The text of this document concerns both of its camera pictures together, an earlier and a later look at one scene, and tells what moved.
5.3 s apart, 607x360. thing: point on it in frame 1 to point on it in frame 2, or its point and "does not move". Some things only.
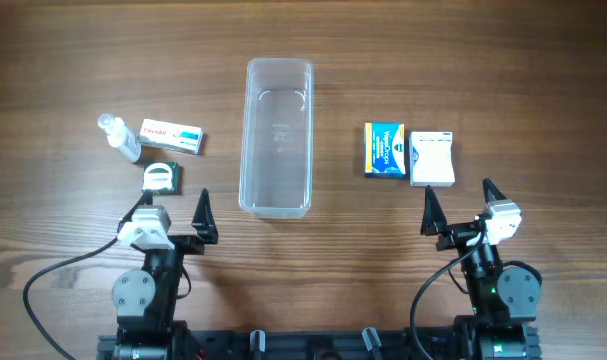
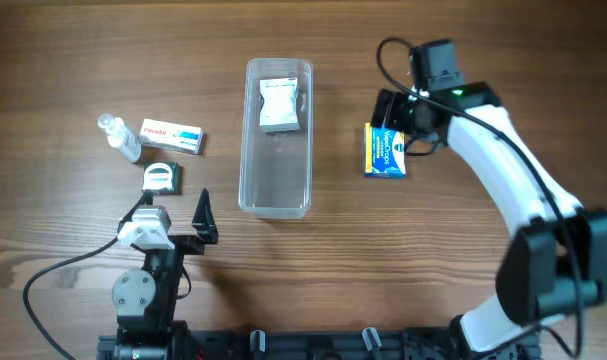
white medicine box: x=431 y=159 to x=279 y=100
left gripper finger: x=204 y=222 does not move
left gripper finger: x=146 y=199 does not move
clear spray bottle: x=127 y=142 does not move
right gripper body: x=461 y=235 to x=383 y=110
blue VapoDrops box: x=384 y=150 does not move
